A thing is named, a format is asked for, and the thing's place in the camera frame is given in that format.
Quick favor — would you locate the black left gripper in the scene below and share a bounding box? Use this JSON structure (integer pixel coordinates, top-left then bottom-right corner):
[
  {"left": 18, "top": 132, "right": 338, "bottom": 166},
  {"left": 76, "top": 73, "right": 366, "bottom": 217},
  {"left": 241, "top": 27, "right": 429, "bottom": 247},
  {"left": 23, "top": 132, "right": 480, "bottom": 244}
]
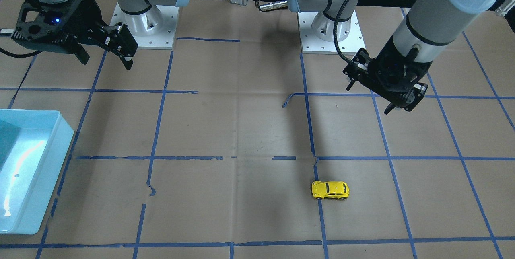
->
[{"left": 343, "top": 38, "right": 428, "bottom": 115}]

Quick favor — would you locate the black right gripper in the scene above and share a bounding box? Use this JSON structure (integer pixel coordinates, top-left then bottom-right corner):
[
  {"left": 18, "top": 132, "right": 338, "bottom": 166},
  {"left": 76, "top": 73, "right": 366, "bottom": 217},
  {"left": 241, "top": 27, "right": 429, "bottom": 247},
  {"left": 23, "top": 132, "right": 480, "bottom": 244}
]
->
[{"left": 11, "top": 0, "right": 138, "bottom": 70}]

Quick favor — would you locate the yellow beetle toy car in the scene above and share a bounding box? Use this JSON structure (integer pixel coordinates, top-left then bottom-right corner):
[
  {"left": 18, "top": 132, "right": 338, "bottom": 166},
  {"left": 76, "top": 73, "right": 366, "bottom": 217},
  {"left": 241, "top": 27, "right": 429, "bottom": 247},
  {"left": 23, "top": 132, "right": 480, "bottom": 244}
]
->
[{"left": 311, "top": 181, "right": 350, "bottom": 199}]

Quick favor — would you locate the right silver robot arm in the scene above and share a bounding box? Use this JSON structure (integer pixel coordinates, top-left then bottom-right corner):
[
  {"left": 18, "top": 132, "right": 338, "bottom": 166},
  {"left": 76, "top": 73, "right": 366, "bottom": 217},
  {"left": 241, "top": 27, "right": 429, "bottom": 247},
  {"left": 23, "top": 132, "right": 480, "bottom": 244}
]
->
[{"left": 10, "top": 0, "right": 189, "bottom": 70}]

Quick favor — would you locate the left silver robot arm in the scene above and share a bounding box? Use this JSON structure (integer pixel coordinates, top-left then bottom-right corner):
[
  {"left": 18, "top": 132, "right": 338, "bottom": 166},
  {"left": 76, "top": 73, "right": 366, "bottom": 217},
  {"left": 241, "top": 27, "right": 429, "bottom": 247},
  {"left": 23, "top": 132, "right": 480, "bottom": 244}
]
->
[{"left": 287, "top": 0, "right": 496, "bottom": 114}]

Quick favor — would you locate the light blue plastic bin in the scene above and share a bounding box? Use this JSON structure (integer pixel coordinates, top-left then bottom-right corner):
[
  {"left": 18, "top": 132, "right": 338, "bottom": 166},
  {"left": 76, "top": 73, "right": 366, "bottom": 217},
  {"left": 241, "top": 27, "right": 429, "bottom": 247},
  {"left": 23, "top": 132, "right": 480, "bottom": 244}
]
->
[{"left": 0, "top": 109, "right": 74, "bottom": 235}]

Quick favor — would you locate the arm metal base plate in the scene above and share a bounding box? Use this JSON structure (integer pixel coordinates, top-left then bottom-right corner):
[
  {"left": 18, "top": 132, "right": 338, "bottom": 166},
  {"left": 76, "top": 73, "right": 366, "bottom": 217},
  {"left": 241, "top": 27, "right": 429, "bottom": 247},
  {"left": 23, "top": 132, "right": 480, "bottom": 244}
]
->
[
  {"left": 110, "top": 4, "right": 181, "bottom": 50},
  {"left": 297, "top": 11, "right": 366, "bottom": 56}
]

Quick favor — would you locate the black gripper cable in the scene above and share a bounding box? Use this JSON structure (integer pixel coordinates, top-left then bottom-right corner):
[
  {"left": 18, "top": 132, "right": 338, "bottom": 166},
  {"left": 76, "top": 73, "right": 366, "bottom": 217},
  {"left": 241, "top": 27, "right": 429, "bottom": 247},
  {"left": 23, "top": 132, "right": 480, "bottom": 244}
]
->
[{"left": 332, "top": 0, "right": 381, "bottom": 65}]

